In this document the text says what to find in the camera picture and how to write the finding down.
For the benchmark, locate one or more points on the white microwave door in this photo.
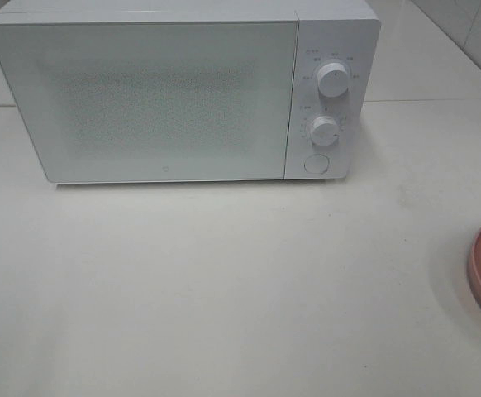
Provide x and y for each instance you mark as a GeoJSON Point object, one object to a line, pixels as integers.
{"type": "Point", "coordinates": [108, 103]}

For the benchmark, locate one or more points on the round white door button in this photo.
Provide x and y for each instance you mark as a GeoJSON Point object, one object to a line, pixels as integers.
{"type": "Point", "coordinates": [317, 164]}

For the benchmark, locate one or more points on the lower white control knob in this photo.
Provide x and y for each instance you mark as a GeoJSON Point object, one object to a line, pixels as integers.
{"type": "Point", "coordinates": [324, 131]}

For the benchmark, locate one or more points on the white microwave oven body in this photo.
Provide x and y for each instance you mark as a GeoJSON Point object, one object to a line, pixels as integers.
{"type": "Point", "coordinates": [347, 31]}

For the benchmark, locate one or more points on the upper white control knob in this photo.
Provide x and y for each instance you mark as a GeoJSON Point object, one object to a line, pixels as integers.
{"type": "Point", "coordinates": [332, 79]}

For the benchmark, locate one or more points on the white control knob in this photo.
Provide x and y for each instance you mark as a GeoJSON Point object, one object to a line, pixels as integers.
{"type": "Point", "coordinates": [332, 79]}
{"type": "Point", "coordinates": [324, 131]}

